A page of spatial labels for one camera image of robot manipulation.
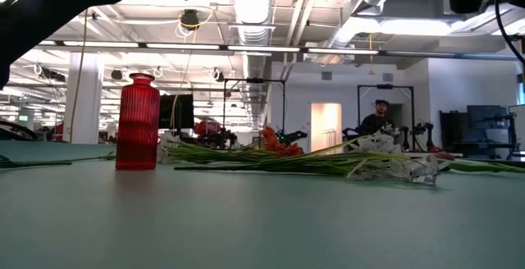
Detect white blossom bunch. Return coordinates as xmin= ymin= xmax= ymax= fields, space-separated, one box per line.
xmin=173 ymin=131 xmax=451 ymax=186
xmin=157 ymin=131 xmax=184 ymax=164

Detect orange flower bunch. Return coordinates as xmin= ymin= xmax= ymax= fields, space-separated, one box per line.
xmin=162 ymin=126 xmax=306 ymax=164

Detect red tulip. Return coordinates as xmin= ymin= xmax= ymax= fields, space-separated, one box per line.
xmin=427 ymin=148 xmax=525 ymax=175

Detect red ribbed glass vase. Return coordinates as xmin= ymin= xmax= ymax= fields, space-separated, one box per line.
xmin=115 ymin=72 xmax=162 ymax=171

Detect person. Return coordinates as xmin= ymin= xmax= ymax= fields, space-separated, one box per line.
xmin=358 ymin=98 xmax=395 ymax=137

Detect LED strip light bar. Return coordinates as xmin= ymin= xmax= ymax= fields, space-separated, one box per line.
xmin=36 ymin=39 xmax=525 ymax=62

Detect dark desk with monitors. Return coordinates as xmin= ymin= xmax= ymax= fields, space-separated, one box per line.
xmin=439 ymin=103 xmax=525 ymax=160

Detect black monitor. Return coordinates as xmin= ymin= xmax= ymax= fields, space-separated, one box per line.
xmin=158 ymin=93 xmax=195 ymax=131

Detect green table mat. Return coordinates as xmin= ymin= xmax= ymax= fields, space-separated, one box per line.
xmin=0 ymin=139 xmax=525 ymax=269

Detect white pillar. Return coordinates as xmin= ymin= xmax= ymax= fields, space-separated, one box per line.
xmin=64 ymin=51 xmax=104 ymax=144

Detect black ceiling cable reel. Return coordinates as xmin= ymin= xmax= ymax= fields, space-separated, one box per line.
xmin=180 ymin=8 xmax=201 ymax=31

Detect yellow hanging cable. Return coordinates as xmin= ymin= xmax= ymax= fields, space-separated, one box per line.
xmin=169 ymin=8 xmax=215 ymax=130

